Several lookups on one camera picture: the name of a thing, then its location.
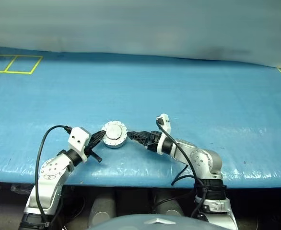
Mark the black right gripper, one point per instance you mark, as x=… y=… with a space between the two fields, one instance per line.
x=152 y=141

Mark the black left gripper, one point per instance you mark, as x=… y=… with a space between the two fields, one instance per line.
x=89 y=148

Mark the silver motor gear cover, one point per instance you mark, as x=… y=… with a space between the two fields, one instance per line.
x=114 y=130

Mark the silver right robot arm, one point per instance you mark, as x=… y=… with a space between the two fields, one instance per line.
x=202 y=160

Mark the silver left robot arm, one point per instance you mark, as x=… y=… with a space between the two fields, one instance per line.
x=51 y=172

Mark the blue table cover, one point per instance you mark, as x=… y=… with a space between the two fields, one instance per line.
x=155 y=91

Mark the grey rounded shape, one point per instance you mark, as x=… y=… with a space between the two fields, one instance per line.
x=169 y=204
x=102 y=208

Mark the grey-blue rounded robot torso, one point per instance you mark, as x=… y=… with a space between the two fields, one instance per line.
x=143 y=224

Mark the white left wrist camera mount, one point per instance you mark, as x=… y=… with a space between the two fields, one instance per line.
x=79 y=139

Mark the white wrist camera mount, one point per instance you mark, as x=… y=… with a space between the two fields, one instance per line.
x=79 y=139
x=166 y=122

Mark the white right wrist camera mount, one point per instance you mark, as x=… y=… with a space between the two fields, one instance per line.
x=166 y=122

